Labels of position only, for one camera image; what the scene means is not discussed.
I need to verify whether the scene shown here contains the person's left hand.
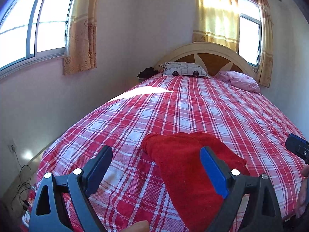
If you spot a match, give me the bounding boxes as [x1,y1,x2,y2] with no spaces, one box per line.
[121,220,150,232]

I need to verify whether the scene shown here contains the cream wooden headboard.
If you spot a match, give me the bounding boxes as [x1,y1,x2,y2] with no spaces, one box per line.
[154,42,257,80]

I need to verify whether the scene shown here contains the yellow curtain right of window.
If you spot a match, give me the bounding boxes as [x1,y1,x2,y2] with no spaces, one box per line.
[258,0,273,88]

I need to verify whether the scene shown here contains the side window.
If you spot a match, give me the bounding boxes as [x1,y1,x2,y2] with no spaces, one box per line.
[1,0,73,78]

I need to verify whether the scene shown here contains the black floor power cable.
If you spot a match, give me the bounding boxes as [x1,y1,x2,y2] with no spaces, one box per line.
[10,149,33,211]

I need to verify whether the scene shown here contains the grey patterned pillow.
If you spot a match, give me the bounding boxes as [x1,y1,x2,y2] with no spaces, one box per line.
[158,61,210,78]

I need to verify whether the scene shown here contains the yellow curtain left window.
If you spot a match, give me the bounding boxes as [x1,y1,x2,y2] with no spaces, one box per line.
[63,0,98,75]

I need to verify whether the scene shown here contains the window behind headboard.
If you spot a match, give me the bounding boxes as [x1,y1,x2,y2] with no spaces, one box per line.
[238,0,261,71]

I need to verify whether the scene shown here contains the pink pillow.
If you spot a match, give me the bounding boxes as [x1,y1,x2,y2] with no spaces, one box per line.
[215,71,260,94]

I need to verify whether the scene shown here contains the person's right hand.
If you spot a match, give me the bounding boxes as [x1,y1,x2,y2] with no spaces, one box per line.
[295,165,309,218]

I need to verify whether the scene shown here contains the wall power socket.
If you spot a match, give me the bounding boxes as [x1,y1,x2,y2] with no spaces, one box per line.
[8,139,16,153]

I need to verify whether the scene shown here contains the black cloth beside bed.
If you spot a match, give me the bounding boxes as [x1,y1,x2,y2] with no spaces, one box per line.
[137,67,159,79]

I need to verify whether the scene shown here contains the red knit sweater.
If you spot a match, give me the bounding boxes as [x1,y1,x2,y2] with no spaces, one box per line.
[141,132,249,231]

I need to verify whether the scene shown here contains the yellow curtain behind headboard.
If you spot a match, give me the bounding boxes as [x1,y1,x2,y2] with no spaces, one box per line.
[192,0,240,52]

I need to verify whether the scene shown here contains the red white plaid bedspread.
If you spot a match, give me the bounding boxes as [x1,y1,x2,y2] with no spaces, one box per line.
[37,74,304,231]

